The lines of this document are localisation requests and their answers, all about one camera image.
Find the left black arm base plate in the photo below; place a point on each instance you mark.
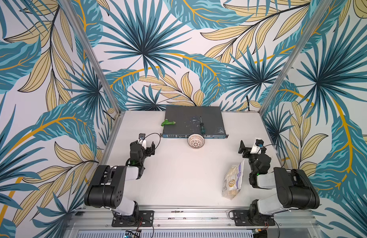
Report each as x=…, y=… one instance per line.
x=143, y=218

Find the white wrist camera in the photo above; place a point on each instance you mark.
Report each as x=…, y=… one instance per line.
x=141, y=137
x=257, y=146

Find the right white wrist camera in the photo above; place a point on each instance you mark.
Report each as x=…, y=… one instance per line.
x=257, y=146

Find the right aluminium frame post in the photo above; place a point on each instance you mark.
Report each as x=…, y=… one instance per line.
x=314, y=20

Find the green plastic fitting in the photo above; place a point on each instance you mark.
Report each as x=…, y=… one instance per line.
x=166, y=122

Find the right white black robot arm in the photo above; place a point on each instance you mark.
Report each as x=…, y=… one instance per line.
x=294, y=190

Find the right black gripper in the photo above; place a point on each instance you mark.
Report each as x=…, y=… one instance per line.
x=247, y=150

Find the aluminium frame post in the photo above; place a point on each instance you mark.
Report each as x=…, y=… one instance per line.
x=73, y=18
x=314, y=20

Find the green handled screwdriver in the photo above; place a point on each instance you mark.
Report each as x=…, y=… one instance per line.
x=202, y=128

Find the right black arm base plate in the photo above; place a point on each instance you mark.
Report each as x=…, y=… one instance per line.
x=243, y=218

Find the left aluminium frame post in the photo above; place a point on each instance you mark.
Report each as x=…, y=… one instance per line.
x=73, y=18

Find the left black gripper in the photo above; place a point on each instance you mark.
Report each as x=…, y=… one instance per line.
x=148, y=148

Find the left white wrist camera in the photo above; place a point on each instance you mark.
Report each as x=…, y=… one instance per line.
x=141, y=137

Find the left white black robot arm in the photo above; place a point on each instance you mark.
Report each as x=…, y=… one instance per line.
x=107, y=186

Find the aluminium front rail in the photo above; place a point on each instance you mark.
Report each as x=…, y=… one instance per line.
x=188, y=222

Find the white patterned breakfast bowl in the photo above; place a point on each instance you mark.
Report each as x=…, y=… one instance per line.
x=196, y=141

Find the grey network switch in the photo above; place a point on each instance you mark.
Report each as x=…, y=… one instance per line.
x=187, y=120

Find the clear oats bag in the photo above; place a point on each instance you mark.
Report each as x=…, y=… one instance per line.
x=232, y=182

